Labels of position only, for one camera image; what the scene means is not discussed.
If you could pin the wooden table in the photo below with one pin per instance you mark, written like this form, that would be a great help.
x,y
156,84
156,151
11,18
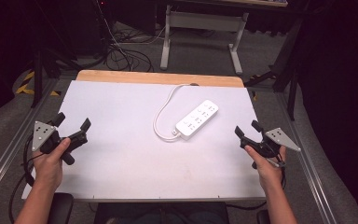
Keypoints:
x,y
155,77

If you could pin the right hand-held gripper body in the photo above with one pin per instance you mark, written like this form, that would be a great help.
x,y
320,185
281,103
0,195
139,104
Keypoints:
x,y
281,138

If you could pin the white desk frame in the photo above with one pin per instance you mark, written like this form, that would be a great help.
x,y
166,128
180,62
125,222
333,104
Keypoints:
x,y
203,21

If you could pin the person's legs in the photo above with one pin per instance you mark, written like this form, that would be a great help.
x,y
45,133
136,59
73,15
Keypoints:
x,y
161,214

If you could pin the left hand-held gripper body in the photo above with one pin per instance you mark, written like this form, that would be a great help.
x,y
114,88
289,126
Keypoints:
x,y
41,135

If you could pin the person's right hand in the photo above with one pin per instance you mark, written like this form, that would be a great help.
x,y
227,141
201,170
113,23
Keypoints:
x,y
265,169

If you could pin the white table board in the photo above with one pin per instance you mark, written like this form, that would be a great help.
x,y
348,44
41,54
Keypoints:
x,y
121,161

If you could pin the dark curtain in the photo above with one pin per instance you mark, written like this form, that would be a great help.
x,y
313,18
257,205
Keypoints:
x,y
3,46
341,87

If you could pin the person's left hand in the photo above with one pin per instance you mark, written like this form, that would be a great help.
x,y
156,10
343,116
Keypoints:
x,y
48,166

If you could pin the white power strip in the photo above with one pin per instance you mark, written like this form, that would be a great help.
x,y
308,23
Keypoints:
x,y
198,118

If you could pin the aluminium floor rail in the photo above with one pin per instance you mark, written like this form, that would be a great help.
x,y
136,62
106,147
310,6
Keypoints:
x,y
307,168
11,149

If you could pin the yellow black floor tape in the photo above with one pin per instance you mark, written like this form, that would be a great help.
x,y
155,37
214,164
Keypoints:
x,y
27,84

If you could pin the black chair armrest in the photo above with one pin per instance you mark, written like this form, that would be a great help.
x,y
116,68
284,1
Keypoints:
x,y
61,207

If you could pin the black metal stand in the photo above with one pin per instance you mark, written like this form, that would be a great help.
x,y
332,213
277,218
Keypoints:
x,y
43,59
287,68

